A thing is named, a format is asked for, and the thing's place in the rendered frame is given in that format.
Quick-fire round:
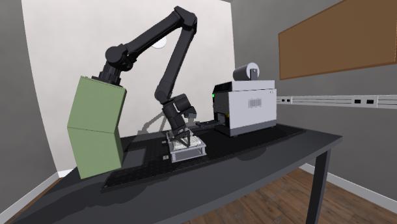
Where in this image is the dark grey cylinder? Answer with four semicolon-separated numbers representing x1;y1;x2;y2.
233;63;259;81

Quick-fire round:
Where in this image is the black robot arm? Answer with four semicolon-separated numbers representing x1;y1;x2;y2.
91;6;197;127

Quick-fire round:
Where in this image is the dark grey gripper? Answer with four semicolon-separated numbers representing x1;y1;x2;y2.
167;113;190;147

